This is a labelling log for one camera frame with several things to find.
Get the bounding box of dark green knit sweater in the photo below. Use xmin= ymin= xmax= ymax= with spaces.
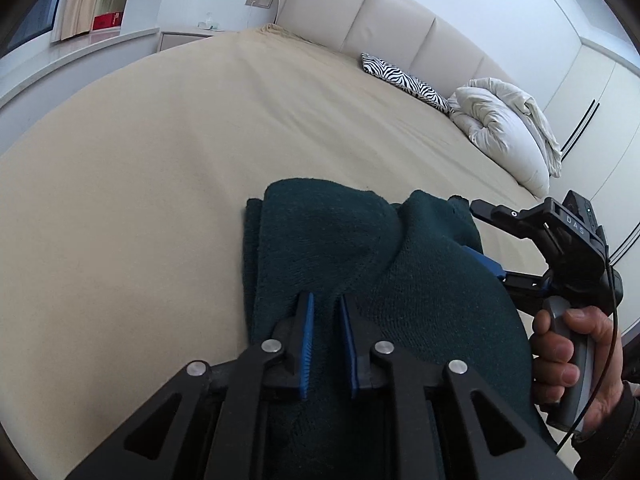
xmin=242 ymin=176 xmax=557 ymax=480

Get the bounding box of person's right hand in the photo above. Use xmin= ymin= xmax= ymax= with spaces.
xmin=529 ymin=307 xmax=624 ymax=436

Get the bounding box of white folded duvet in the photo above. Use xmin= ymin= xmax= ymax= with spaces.
xmin=448 ymin=77 xmax=562 ymax=198

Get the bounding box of beige bed sheet mattress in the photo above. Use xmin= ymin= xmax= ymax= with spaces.
xmin=1 ymin=26 xmax=535 ymax=479

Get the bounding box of zebra print pillow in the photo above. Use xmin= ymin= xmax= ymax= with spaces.
xmin=360 ymin=52 xmax=450 ymax=115

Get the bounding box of cream padded headboard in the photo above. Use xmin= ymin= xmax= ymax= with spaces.
xmin=274 ymin=0 xmax=512 ymax=96

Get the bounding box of white bedside table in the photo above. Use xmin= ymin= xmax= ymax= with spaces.
xmin=156 ymin=29 xmax=234 ymax=53

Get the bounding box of white window sill ledge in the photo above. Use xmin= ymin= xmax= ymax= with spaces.
xmin=1 ymin=27 xmax=160 ymax=106

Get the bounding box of red box on shelf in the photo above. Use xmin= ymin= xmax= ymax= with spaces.
xmin=92 ymin=11 xmax=122 ymax=30

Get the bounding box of white wardrobe with black handles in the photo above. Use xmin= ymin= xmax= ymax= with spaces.
xmin=519 ymin=0 xmax=640 ymax=336

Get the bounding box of wall switch panel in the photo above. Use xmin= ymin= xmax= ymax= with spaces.
xmin=245 ymin=0 xmax=273 ymax=9

